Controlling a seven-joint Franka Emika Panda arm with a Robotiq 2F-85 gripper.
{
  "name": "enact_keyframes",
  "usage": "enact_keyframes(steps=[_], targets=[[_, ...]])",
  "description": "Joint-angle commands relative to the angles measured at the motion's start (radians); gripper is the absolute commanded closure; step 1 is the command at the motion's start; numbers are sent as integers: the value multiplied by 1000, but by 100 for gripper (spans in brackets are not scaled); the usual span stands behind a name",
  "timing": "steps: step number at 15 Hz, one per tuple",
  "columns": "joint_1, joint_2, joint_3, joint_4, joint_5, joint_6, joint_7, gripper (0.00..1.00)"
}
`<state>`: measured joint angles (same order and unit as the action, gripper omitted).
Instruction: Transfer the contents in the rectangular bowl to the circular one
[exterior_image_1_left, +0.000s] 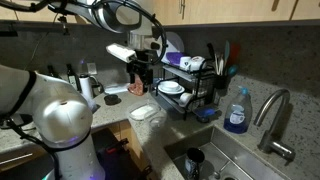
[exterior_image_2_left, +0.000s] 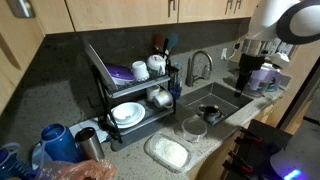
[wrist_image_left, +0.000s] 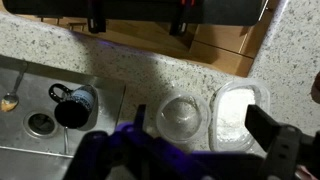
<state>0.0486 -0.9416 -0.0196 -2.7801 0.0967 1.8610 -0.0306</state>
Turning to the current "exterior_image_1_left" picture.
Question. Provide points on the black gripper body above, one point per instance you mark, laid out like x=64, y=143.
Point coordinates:
x=141, y=66

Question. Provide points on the clear rectangular plastic container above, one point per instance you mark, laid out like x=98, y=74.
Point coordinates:
x=156, y=108

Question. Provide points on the white rice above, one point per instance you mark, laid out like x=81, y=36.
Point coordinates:
x=141, y=112

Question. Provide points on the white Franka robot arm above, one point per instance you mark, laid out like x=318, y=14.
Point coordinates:
x=63, y=120

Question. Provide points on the white bowl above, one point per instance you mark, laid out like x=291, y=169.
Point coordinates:
x=170, y=85

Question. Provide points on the purple bowl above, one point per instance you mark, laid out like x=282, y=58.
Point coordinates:
x=174, y=58

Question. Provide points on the white cutting board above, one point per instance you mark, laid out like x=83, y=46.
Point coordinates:
x=115, y=88

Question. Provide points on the black two-tier dish rack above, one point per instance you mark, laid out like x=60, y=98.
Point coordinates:
x=180, y=74

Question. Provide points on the large white plate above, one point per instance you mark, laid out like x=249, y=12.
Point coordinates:
x=175, y=43

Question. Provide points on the stainless steel tumbler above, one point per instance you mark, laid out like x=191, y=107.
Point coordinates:
x=86, y=88

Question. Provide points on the printed white mug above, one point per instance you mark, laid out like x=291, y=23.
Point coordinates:
x=196, y=62

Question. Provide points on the wooden base cabinet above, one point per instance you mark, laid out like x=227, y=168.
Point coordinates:
x=133, y=140

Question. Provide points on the dark glass bottle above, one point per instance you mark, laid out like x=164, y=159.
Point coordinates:
x=51, y=71
x=72, y=81

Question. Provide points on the blue sponge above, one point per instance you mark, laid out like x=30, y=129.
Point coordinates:
x=200, y=119
x=206, y=112

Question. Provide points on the black spatula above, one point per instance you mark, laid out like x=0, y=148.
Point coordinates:
x=211, y=50

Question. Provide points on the black utensil holder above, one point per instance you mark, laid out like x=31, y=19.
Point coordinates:
x=220, y=84

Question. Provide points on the wooden spoon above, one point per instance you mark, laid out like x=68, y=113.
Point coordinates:
x=219, y=65

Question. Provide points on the black robot stand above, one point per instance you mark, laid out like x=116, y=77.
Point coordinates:
x=113, y=160

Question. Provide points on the teal spatula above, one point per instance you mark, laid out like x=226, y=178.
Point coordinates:
x=227, y=50

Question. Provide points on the blue utensil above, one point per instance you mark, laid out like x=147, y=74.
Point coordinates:
x=233, y=70

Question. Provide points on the red spatula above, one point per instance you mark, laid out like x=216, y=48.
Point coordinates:
x=235, y=53

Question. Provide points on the black mug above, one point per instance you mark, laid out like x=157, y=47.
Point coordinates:
x=194, y=163

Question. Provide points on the blue dish soap bottle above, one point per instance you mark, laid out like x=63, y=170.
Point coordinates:
x=237, y=116

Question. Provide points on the stainless steel sink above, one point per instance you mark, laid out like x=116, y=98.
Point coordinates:
x=233, y=146

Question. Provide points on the metal spoon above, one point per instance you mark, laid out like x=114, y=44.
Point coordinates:
x=217, y=174

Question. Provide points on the steel kitchen faucet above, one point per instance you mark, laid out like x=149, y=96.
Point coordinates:
x=271, y=144

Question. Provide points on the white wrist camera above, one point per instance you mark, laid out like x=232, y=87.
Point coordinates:
x=120, y=52

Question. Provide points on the white wall outlet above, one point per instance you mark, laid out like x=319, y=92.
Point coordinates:
x=92, y=68

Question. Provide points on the black camera on mount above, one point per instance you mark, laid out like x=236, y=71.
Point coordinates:
x=64, y=26

